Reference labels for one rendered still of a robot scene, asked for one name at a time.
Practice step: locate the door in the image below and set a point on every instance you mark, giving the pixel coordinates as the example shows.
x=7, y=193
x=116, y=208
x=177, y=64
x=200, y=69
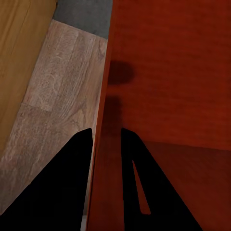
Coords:
x=23, y=28

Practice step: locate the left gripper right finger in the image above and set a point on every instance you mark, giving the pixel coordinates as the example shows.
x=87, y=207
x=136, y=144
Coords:
x=168, y=211

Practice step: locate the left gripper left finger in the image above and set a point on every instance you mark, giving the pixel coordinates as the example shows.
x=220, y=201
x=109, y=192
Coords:
x=54, y=200

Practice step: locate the storage box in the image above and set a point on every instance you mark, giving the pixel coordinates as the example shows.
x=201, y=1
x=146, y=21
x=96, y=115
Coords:
x=167, y=77

